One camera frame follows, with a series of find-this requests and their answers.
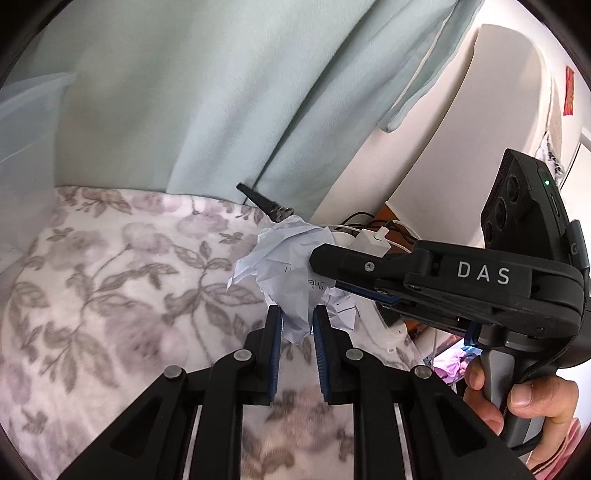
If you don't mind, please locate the pale green curtain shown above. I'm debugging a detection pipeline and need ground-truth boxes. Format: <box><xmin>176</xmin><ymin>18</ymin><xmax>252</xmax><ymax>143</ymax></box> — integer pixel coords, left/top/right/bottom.
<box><xmin>1</xmin><ymin>1</ymin><xmax>480</xmax><ymax>216</ymax></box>

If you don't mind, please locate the white paper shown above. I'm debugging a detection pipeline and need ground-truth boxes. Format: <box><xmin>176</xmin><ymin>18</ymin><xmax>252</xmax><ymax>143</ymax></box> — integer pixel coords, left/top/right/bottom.
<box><xmin>228</xmin><ymin>215</ymin><xmax>358</xmax><ymax>344</ymax></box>

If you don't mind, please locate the clear plastic storage bin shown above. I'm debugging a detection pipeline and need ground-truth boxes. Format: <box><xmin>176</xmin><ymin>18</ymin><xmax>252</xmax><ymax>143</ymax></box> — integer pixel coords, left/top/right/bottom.
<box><xmin>1</xmin><ymin>73</ymin><xmax>76</xmax><ymax>271</ymax></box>

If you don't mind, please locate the floral table cloth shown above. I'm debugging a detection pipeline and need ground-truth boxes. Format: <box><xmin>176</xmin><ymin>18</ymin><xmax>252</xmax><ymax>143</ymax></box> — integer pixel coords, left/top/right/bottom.
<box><xmin>1</xmin><ymin>186</ymin><xmax>428</xmax><ymax>479</ymax></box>

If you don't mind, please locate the person's right hand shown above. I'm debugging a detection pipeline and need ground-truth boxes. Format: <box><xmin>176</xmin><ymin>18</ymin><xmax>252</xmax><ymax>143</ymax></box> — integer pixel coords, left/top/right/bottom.
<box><xmin>462</xmin><ymin>357</ymin><xmax>580</xmax><ymax>437</ymax></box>

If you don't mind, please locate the white power adapter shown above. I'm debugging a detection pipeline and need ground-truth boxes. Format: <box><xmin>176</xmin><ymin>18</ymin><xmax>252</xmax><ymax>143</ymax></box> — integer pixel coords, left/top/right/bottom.
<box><xmin>349</xmin><ymin>227</ymin><xmax>392</xmax><ymax>258</ymax></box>

